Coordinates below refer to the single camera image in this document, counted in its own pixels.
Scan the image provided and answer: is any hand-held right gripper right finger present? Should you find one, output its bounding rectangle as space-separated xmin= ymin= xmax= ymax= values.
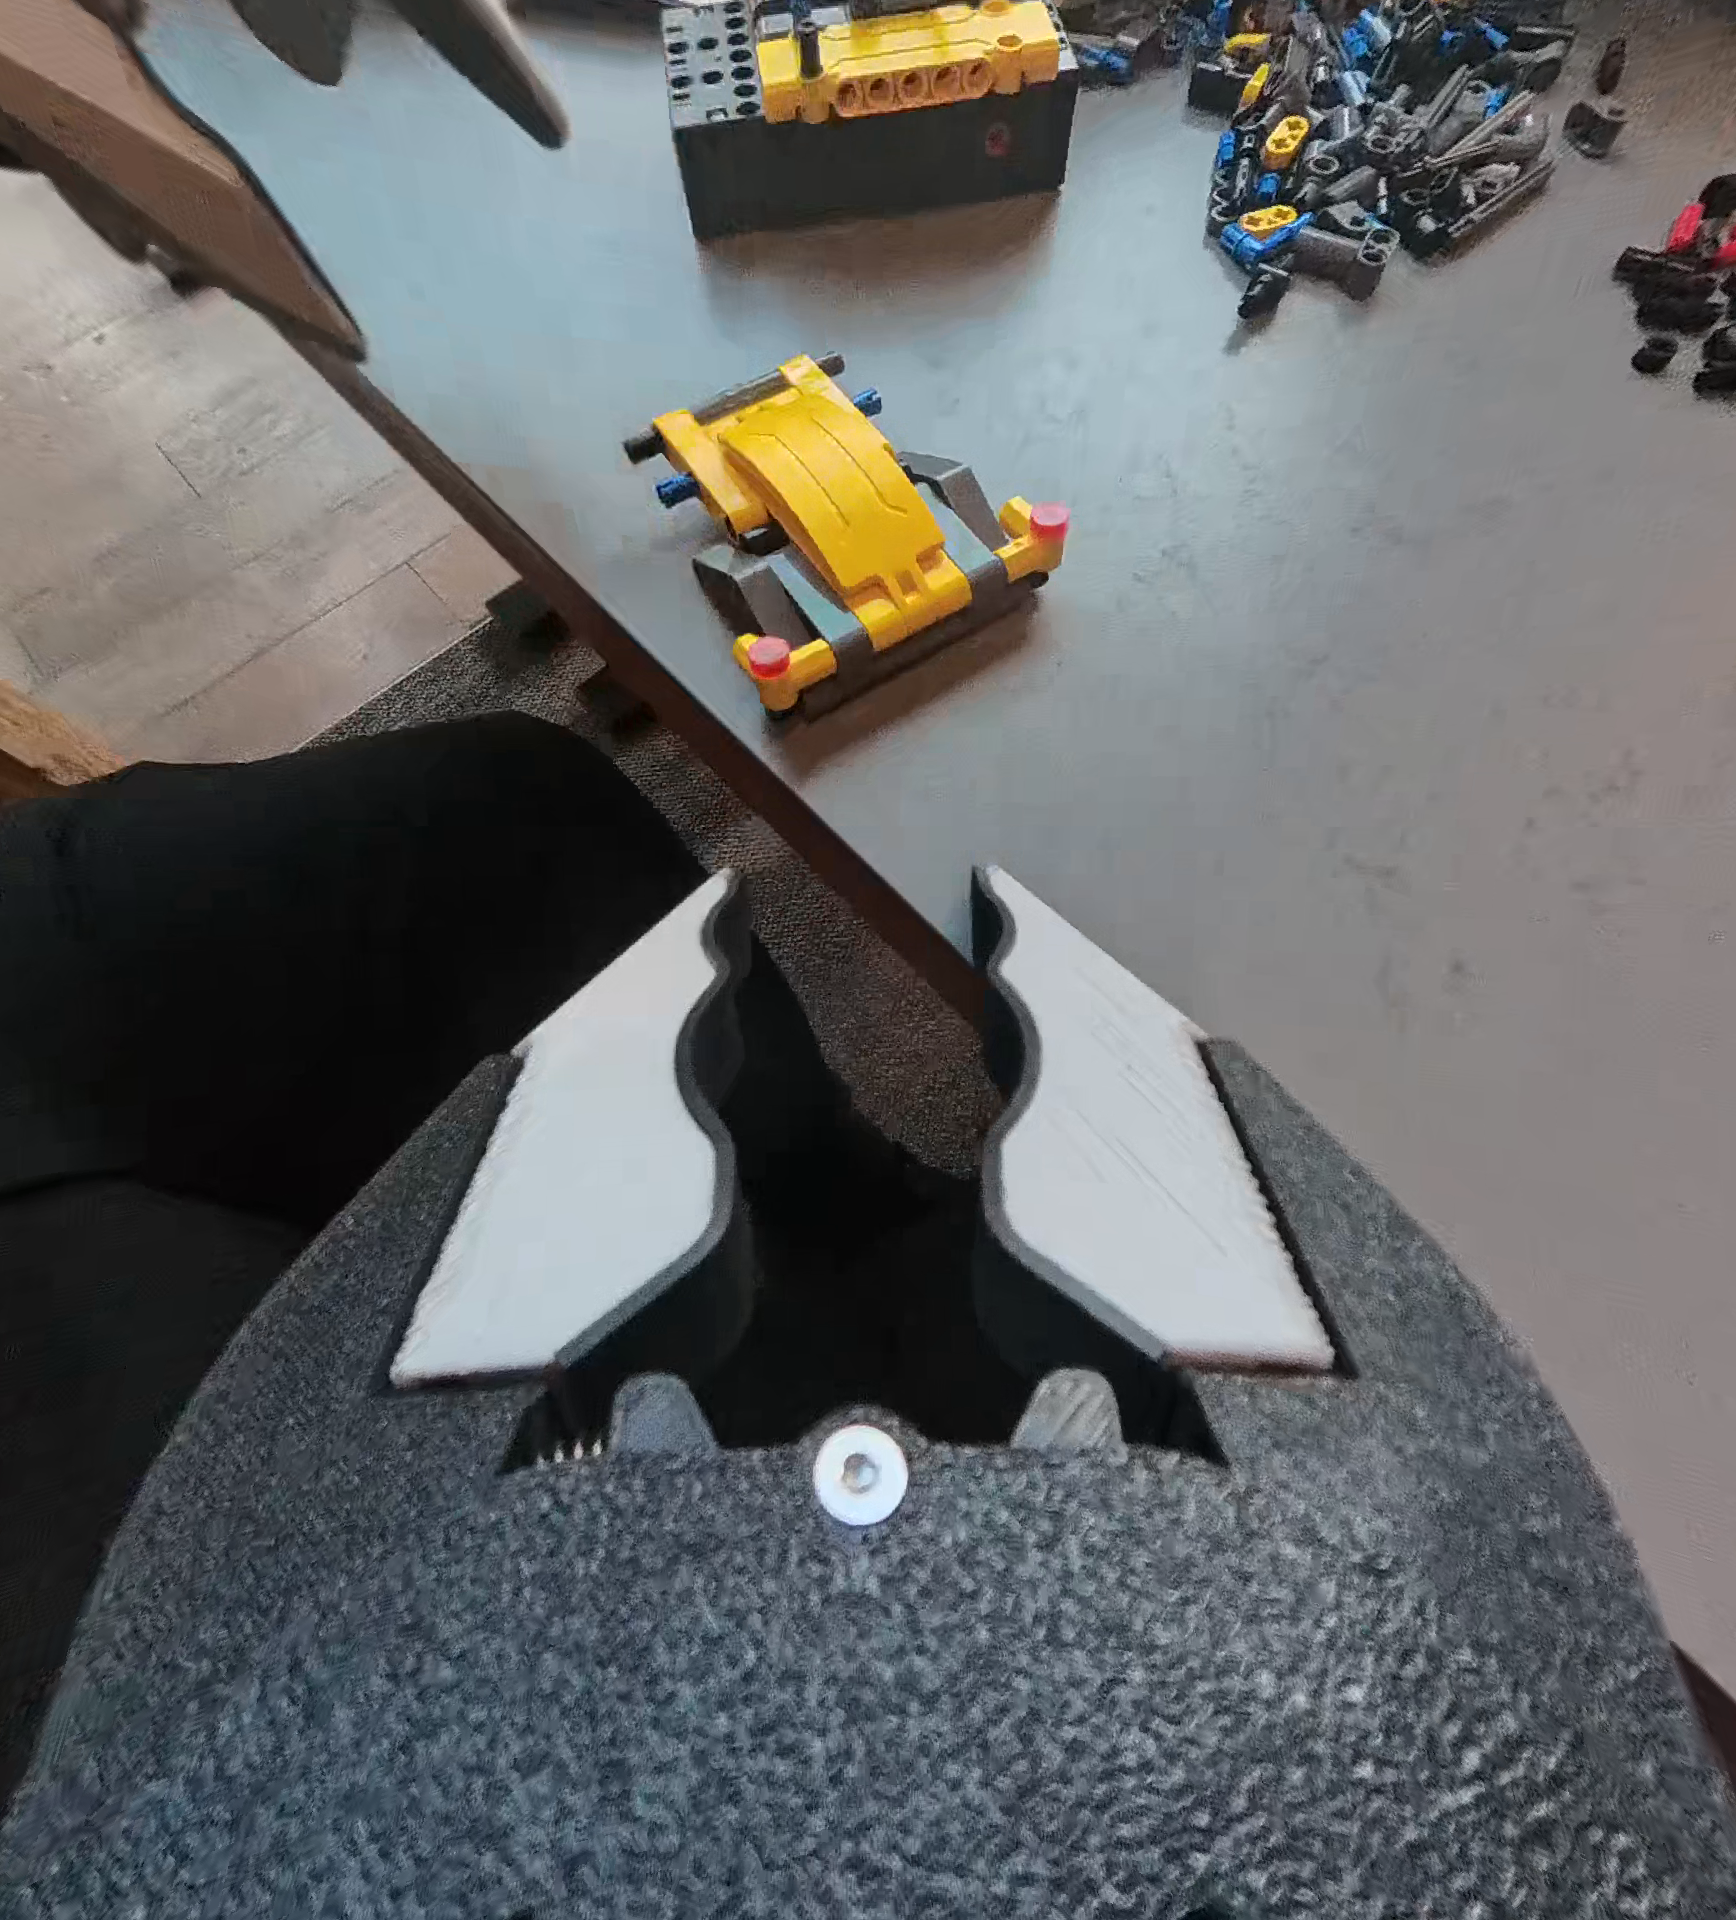
xmin=974 ymin=869 xmax=1340 ymax=1387

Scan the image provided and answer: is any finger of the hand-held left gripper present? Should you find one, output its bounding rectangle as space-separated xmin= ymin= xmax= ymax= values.
xmin=390 ymin=0 xmax=568 ymax=152
xmin=223 ymin=0 xmax=362 ymax=83

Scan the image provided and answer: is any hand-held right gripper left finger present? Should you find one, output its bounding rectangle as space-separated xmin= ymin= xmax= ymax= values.
xmin=390 ymin=869 xmax=759 ymax=1404

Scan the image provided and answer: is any yellow and grey brick assembly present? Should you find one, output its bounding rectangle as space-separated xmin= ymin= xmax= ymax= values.
xmin=621 ymin=358 xmax=1076 ymax=722

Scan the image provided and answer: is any grey desk with wooden edge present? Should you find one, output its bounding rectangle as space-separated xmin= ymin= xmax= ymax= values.
xmin=0 ymin=0 xmax=1736 ymax=1920

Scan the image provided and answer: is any black and yellow brick block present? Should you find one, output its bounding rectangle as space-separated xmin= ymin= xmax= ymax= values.
xmin=656 ymin=0 xmax=1078 ymax=239

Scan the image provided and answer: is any pile of blue grey connectors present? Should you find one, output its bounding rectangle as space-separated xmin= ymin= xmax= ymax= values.
xmin=1061 ymin=0 xmax=1577 ymax=318

